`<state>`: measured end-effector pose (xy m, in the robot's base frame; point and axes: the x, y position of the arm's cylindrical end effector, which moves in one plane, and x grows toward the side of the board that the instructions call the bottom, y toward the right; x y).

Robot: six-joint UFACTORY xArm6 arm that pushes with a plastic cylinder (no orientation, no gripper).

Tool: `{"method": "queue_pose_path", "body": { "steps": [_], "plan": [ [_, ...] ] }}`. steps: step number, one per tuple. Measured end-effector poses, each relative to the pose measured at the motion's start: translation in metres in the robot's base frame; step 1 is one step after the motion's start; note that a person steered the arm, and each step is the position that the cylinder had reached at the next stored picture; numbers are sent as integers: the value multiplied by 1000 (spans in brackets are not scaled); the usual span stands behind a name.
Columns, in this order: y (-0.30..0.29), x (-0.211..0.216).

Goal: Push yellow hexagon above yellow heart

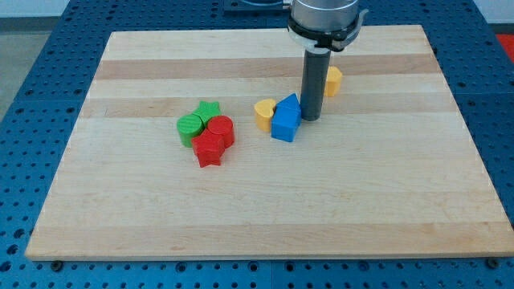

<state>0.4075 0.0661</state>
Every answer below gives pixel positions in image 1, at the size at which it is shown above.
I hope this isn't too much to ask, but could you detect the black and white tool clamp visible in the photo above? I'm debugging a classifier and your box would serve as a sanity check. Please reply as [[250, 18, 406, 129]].
[[288, 9, 369, 54]]

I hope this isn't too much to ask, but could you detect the red cylinder block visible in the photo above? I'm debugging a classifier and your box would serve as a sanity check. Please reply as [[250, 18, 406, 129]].
[[207, 116, 235, 149]]

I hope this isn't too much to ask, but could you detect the green cylinder block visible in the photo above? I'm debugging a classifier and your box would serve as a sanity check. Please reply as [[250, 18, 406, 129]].
[[177, 114, 205, 148]]

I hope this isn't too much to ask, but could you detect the blue cube block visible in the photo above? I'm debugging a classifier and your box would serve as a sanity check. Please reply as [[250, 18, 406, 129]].
[[271, 108, 301, 142]]

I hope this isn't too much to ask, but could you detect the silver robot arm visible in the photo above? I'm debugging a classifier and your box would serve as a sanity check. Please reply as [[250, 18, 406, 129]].
[[288, 0, 369, 121]]

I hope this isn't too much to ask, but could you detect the green star block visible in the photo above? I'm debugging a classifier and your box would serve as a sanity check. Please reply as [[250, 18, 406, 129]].
[[193, 100, 221, 127]]

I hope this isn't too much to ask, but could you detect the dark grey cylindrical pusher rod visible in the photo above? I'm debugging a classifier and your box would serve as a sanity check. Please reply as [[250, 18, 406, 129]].
[[300, 51, 331, 121]]

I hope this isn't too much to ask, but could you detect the red star block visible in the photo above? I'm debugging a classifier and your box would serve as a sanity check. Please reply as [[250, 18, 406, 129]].
[[191, 129, 225, 168]]

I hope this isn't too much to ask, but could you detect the light wooden board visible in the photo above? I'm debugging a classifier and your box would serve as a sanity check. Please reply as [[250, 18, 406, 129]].
[[26, 25, 513, 261]]

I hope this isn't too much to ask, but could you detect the blue triangle block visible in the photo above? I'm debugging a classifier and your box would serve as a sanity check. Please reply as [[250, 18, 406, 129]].
[[276, 93, 301, 113]]

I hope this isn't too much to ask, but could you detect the yellow hexagon block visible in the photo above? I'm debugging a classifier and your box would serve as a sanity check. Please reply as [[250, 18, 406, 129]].
[[324, 66, 343, 97]]

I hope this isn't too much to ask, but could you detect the yellow heart block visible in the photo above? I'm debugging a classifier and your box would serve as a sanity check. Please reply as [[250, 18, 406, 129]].
[[254, 99, 276, 132]]

